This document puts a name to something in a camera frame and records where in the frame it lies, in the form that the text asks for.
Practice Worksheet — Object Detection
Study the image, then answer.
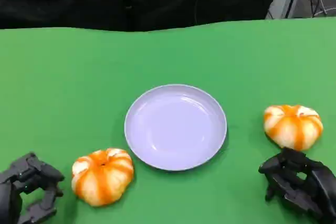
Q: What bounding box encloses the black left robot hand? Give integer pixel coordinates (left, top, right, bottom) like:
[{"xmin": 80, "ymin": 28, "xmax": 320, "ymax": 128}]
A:
[{"xmin": 0, "ymin": 152, "xmax": 65, "ymax": 224}]

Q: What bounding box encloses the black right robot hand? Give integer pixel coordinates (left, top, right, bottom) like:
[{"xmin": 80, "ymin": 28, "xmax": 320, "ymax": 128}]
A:
[{"xmin": 258, "ymin": 147, "xmax": 336, "ymax": 224}]

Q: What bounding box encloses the orange and white bread roll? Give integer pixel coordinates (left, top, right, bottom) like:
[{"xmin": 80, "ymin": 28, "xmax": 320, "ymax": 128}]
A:
[
  {"xmin": 71, "ymin": 147, "xmax": 135, "ymax": 207},
  {"xmin": 263, "ymin": 104, "xmax": 324, "ymax": 152}
]

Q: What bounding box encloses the lilac plate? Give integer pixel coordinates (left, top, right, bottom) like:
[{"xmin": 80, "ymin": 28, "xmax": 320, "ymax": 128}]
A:
[{"xmin": 124, "ymin": 84, "xmax": 228, "ymax": 172}]

